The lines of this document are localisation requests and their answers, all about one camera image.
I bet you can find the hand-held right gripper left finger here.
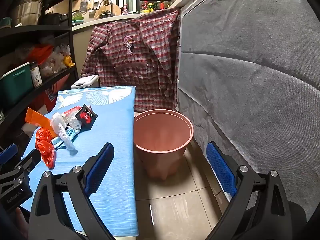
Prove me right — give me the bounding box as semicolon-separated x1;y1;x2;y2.
29;142;115;240

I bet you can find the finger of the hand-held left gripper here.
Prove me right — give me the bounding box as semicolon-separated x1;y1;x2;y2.
0;144;18;165
14;148;42;178

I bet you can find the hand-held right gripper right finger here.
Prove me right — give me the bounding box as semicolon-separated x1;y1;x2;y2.
205;141;293;240

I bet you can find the red plastic bag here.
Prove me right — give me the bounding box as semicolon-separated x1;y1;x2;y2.
35;127;55;169

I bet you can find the blue face mask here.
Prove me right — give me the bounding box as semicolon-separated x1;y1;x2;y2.
51;127;82;149

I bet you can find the orange snack wrapper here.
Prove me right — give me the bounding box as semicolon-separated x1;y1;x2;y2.
25;107;57;135

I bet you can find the clear plastic bag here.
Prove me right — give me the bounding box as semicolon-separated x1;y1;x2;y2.
50;112;78;152

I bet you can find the black packet with red print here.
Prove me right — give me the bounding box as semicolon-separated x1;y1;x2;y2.
75;104;98;132

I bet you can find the small red white box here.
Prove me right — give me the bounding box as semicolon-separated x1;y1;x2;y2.
61;105;84;117

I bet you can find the pink plastic bucket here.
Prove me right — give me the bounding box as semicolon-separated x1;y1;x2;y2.
133;109;194;180

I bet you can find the blue printed table cloth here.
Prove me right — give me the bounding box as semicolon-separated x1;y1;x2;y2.
20;86;139;237

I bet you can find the red cardboard box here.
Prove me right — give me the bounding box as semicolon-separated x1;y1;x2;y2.
32;80;65;113

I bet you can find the green cooler box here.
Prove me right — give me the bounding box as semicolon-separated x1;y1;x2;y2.
0;62;34;105

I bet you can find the grey sofa cover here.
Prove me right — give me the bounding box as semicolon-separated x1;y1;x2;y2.
176;0;320;220

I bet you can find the labelled glass jar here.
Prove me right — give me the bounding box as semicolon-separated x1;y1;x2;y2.
29;61;42;88

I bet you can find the white lidded bin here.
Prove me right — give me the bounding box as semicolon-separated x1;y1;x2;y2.
71;74;99;90

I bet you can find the clear plastic bags bundle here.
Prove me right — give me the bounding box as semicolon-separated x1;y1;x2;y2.
40;44;72;78

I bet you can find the orange plastic bag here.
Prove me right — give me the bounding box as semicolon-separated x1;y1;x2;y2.
27;44;54;65

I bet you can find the red plaid shirt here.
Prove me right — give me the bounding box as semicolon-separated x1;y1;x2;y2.
80;9;182;113

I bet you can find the black shelf rack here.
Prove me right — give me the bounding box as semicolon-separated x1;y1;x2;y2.
0;0;80;150

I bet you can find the black cooking pot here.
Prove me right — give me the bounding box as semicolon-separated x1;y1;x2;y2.
40;12;63;25

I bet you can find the large steel pot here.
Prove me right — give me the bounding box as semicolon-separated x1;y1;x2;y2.
10;0;45;27

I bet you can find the stack of green bowls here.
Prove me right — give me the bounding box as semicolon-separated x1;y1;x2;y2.
72;11;85;25

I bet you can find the wooden cutting board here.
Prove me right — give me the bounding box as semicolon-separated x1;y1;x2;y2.
100;4;115;18

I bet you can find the steel kitchen faucet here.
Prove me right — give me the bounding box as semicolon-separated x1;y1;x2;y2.
96;0;114;18

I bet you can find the spice rack with bottles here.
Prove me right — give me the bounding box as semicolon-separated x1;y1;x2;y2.
139;0;173;13

